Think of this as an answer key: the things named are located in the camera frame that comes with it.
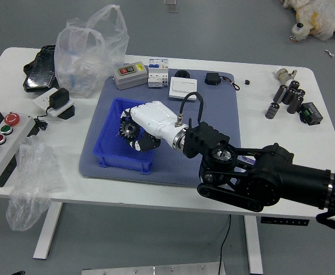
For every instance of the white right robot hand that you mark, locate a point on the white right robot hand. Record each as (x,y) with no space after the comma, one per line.
(153,120)

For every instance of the big black gear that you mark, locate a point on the big black gear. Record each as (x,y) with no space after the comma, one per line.
(127,130)

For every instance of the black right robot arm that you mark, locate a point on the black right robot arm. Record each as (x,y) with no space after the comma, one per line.
(270,177)

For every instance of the blue plastic box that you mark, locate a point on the blue plastic box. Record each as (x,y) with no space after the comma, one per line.
(110,154)

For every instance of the grey multi-button control box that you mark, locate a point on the grey multi-button control box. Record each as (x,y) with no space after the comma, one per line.
(4,134)

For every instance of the white circuit breaker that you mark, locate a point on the white circuit breaker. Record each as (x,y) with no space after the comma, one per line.
(158,73)

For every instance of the blue-grey mat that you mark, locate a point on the blue-grey mat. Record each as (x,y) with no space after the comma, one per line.
(173,169)

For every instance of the black round knob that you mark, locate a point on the black round knob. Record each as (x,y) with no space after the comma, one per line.
(182,74)

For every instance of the large clear plastic bag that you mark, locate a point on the large clear plastic bag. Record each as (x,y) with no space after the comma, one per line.
(81,66)

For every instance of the purple and white label card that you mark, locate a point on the purple and white label card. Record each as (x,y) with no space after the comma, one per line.
(249,160)

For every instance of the white socket plate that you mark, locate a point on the white socket plate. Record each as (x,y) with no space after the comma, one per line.
(42,100)

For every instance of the clear tape piece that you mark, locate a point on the clear tape piece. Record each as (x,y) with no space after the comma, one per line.
(171,6)

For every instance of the dark cylindrical capacitor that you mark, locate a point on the dark cylindrical capacitor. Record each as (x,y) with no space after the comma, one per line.
(280,93)
(295,103)
(272,110)
(294,85)
(300,92)
(289,96)

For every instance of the black plastic tray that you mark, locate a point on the black plastic tray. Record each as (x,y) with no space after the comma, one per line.
(39,70)

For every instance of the crumpled clear plastic bag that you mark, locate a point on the crumpled clear plastic bag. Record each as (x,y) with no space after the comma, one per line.
(32,177)

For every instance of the silver metal connector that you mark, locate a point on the silver metal connector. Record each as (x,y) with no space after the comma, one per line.
(282,75)

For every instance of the grey metal plate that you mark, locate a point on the grey metal plate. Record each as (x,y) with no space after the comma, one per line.
(153,269)

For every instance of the white table leg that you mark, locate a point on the white table leg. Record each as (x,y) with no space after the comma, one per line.
(253,246)
(48,229)

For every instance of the black module with green terminals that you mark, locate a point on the black module with green terminals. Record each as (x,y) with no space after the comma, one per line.
(311,113)

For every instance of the black table control panel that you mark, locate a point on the black table control panel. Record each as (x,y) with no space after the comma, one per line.
(285,221)

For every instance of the white paper scrap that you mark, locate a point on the white paper scrap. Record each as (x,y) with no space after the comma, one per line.
(330,54)

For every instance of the plastic wrapped plush toy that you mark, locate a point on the plastic wrapped plush toy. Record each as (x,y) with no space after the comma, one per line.
(322,17)

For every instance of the white wall switch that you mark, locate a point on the white wall switch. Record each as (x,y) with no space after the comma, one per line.
(182,86)

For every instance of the grey two-button switch box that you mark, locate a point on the grey two-button switch box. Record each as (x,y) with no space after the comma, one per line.
(128,77)

